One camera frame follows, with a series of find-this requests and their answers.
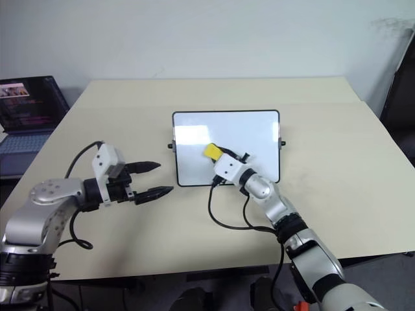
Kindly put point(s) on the black framed small whiteboard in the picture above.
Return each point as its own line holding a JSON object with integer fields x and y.
{"x": 227, "y": 136}

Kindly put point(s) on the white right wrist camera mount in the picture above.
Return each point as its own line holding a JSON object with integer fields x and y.
{"x": 228, "y": 168}

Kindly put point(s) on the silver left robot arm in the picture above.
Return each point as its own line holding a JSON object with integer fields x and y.
{"x": 35, "y": 214}

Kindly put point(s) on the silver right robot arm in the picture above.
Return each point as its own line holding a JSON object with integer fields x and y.
{"x": 311, "y": 252}

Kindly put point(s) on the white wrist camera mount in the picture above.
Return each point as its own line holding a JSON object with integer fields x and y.
{"x": 105, "y": 158}
{"x": 228, "y": 168}

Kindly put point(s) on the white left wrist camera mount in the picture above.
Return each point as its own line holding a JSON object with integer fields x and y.
{"x": 105, "y": 158}

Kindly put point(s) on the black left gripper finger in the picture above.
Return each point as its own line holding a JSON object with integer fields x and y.
{"x": 152, "y": 193}
{"x": 144, "y": 166}

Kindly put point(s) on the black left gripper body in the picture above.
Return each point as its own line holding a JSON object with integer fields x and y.
{"x": 119, "y": 191}

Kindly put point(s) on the small red object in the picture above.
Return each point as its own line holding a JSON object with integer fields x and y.
{"x": 300, "y": 306}

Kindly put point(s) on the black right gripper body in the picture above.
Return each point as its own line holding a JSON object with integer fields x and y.
{"x": 244, "y": 157}

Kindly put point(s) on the open blue laptop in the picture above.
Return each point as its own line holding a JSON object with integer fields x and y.
{"x": 26, "y": 107}

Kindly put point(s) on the yellow whiteboard eraser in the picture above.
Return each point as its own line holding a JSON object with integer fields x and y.
{"x": 212, "y": 151}

